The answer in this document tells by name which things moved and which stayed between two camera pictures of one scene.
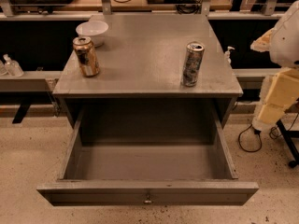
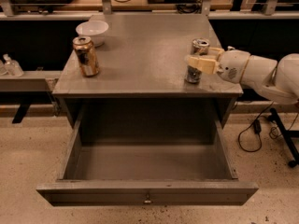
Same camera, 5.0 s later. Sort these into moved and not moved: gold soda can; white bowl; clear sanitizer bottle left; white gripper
Moved: white gripper
Not moved: clear sanitizer bottle left; white bowl; gold soda can
